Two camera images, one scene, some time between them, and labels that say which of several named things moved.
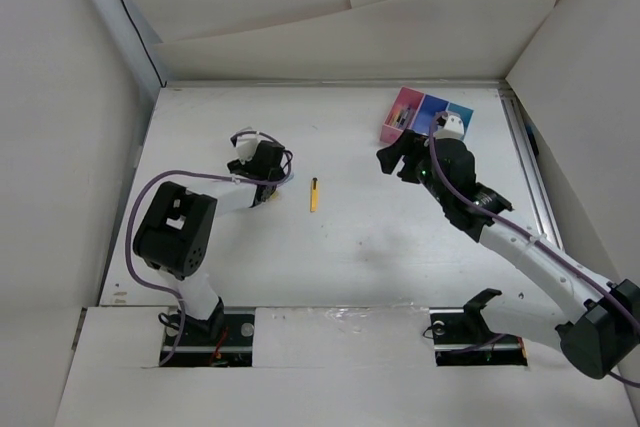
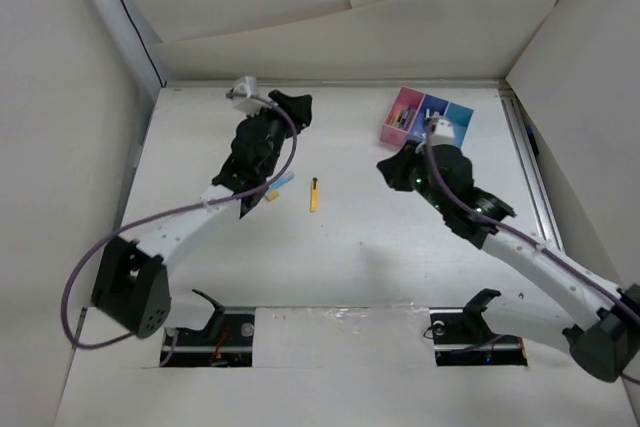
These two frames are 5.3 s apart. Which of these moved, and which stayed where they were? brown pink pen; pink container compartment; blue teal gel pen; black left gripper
Moved: black left gripper
Stayed: blue teal gel pen; pink container compartment; brown pink pen
